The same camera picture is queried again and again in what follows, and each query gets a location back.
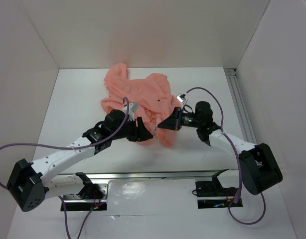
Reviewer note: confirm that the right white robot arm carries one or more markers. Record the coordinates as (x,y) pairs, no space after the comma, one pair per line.
(259,168)

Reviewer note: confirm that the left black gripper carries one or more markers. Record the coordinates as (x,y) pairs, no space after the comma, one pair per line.
(140,133)

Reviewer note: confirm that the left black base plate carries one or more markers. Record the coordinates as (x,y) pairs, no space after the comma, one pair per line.
(95,200)

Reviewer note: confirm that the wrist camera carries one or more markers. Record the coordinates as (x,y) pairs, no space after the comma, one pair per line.
(182,99)
(134,107)

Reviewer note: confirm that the front aluminium rail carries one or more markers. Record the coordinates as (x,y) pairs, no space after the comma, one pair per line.
(151,175)

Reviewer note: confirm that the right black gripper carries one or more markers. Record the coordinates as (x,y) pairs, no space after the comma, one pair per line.
(174,121)

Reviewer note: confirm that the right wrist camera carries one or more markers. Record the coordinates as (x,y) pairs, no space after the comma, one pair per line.
(182,99)

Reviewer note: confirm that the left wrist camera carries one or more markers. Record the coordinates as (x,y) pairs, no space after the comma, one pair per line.
(134,107)

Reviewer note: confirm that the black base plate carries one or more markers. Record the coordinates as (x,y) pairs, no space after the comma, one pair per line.
(211,195)
(95,200)

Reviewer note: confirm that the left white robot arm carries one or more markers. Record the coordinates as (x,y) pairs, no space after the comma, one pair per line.
(30,183)

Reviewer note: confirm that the right side aluminium rails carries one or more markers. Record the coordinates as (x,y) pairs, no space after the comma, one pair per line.
(240,106)

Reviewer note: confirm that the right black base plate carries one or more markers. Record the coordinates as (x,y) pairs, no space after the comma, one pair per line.
(211,195)

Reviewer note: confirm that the pink zip-up jacket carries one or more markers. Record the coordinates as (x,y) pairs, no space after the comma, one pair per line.
(152,93)

